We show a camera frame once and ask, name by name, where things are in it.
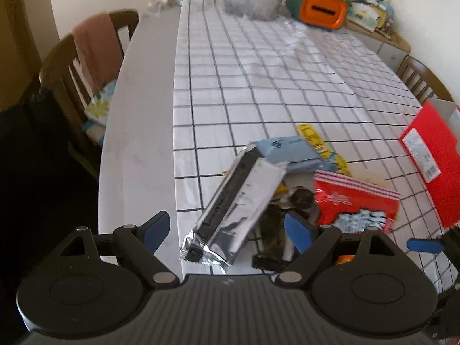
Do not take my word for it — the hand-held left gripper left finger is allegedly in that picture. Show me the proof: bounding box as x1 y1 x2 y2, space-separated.
59 211 180 289

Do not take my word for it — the yellow cartoon snack packet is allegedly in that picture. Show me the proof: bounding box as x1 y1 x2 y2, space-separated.
295 123 353 177

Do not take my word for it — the dark wooden chair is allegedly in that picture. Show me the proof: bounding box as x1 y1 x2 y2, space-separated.
39 9 140 180

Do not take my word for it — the flat plastic packet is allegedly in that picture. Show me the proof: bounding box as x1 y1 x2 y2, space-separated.
147 0 180 11

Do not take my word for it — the white and green tissue box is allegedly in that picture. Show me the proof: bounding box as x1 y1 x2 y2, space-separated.
348 2 389 31

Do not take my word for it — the red striped snack bag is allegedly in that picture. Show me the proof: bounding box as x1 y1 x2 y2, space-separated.
312 170 401 234

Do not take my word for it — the floral seat cushion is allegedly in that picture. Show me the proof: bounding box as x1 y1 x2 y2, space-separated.
81 81 117 141

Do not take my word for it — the white checked tablecloth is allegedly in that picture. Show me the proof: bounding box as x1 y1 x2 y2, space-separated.
172 0 460 292

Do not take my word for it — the wooden side cabinet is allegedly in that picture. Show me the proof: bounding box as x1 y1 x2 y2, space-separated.
345 18 412 67

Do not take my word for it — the small round black snack cup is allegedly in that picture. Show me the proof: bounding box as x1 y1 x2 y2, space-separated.
287 187 317 213

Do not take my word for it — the red cardboard box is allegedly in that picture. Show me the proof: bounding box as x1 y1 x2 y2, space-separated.
398 97 460 230

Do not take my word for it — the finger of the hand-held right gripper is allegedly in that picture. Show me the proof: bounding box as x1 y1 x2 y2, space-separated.
406 228 460 259

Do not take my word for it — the dark foil snack packet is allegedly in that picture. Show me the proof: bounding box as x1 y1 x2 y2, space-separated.
252 205 300 272

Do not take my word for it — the pink towel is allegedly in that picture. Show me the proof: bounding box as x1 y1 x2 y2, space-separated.
72 14 119 92

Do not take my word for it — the light blue snack packet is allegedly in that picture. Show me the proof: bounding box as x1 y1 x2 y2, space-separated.
248 136 338 173

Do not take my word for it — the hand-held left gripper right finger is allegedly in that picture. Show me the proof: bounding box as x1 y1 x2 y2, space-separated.
275 212 396 289

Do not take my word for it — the brown wooden chair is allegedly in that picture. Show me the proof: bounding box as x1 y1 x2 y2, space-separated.
395 55 454 105

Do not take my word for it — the silver foil snack packet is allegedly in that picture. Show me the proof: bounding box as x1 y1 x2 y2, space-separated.
179 143 288 267

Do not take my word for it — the orange and green container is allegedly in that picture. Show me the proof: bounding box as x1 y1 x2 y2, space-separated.
285 0 349 33

